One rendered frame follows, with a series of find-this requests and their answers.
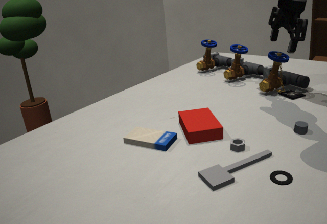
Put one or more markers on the black rubber washer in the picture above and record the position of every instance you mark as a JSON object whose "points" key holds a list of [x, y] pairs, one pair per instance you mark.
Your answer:
{"points": [[288, 181]]}

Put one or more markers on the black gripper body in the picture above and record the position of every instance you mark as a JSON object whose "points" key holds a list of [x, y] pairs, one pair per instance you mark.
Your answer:
{"points": [[291, 9]]}

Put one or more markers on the dark grey short cylinder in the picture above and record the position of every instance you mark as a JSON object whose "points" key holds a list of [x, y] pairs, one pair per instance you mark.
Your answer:
{"points": [[301, 127]]}

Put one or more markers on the red box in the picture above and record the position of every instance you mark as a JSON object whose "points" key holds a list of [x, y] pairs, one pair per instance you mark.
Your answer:
{"points": [[200, 125]]}

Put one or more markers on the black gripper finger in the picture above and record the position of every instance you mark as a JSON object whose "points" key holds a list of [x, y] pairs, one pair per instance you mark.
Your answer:
{"points": [[300, 28], [275, 25]]}

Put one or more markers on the dark grey hex nut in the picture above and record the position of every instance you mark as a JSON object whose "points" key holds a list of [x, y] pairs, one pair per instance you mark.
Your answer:
{"points": [[237, 145]]}

